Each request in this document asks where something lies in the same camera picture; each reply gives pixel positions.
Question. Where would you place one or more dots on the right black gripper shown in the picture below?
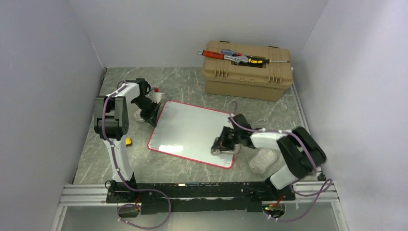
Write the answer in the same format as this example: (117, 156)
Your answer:
(222, 144)

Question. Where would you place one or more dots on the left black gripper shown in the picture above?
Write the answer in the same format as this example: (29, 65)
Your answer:
(151, 117)

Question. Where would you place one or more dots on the red framed whiteboard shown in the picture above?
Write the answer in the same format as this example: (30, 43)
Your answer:
(189, 131)

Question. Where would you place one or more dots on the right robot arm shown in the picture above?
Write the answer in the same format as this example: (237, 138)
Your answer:
(301, 153)

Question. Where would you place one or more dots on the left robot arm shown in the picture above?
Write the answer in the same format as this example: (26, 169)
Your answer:
(111, 122)

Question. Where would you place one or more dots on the yellow black object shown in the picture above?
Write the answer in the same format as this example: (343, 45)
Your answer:
(128, 141)

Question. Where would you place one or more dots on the tan plastic toolbox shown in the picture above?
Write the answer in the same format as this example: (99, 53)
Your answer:
(257, 81)

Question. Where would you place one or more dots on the yellow black screwdriver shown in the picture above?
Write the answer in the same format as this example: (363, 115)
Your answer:
(255, 60)

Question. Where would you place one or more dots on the blue red screwdriver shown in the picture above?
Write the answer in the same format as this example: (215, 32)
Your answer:
(230, 52)

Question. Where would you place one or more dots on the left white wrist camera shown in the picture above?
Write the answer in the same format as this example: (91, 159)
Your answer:
(155, 95)

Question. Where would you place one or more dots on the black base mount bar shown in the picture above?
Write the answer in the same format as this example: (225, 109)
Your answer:
(153, 198)

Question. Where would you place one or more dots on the red handled adjustable wrench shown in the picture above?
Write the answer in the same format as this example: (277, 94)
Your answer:
(216, 55)

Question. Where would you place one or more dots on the aluminium rail frame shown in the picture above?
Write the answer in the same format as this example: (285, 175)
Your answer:
(95, 195)

